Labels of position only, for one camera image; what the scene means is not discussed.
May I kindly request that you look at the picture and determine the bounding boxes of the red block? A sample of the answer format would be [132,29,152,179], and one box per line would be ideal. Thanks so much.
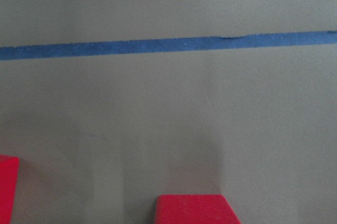
[154,195,240,224]
[1,155,19,224]

